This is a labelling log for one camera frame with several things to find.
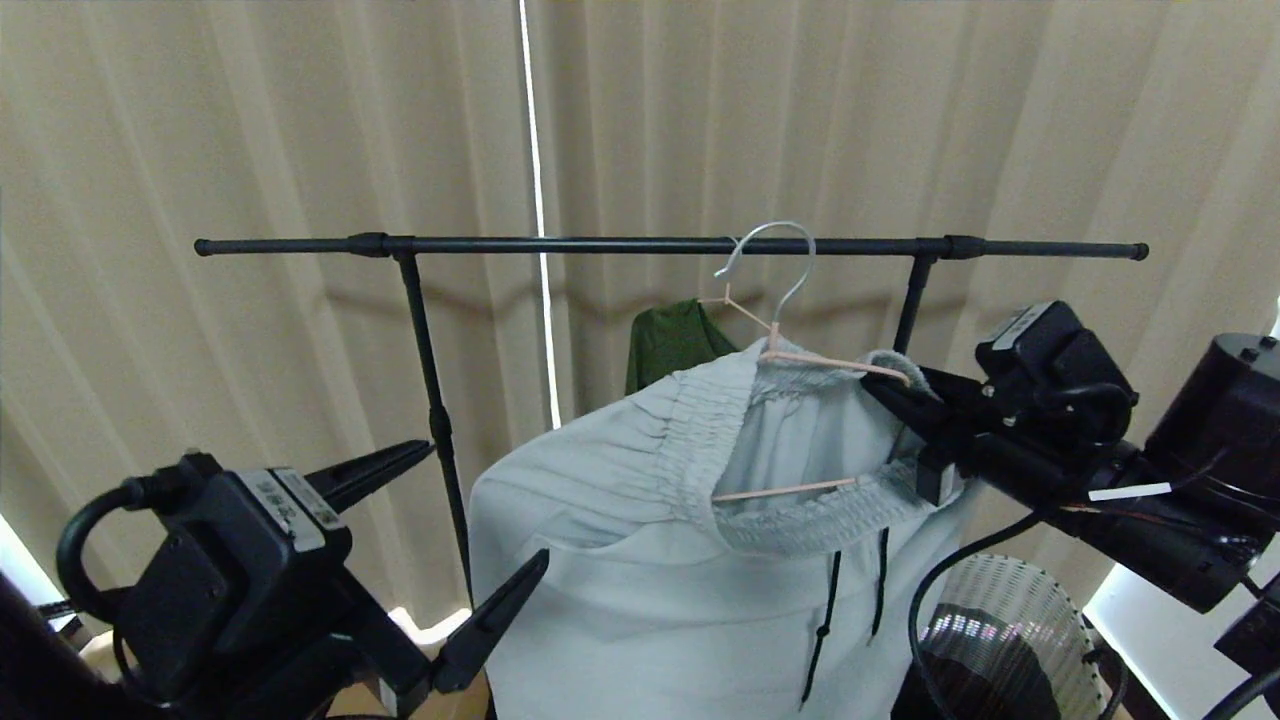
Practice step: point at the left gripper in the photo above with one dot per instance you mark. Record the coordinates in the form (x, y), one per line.
(370, 660)

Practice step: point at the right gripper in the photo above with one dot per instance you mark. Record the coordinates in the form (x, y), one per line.
(1120, 510)

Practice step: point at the pale grey shorts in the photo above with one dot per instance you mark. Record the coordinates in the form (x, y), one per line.
(620, 560)

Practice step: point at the green long-sleeved shirt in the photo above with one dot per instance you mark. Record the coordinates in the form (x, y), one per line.
(670, 340)

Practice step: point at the pink clothes hanger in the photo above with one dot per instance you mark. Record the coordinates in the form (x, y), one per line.
(740, 313)
(774, 335)

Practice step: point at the white laundry basket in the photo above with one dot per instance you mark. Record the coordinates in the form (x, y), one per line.
(1010, 600)

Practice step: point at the black clothes rack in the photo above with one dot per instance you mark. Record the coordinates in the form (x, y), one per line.
(650, 245)

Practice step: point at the beige curtain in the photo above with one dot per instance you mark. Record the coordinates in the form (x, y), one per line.
(300, 120)

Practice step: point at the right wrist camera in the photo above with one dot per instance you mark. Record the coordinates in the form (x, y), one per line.
(1050, 370)

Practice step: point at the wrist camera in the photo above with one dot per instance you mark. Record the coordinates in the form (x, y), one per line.
(220, 580)
(1050, 370)

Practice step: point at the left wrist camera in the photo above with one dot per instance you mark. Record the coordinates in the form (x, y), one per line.
(220, 580)

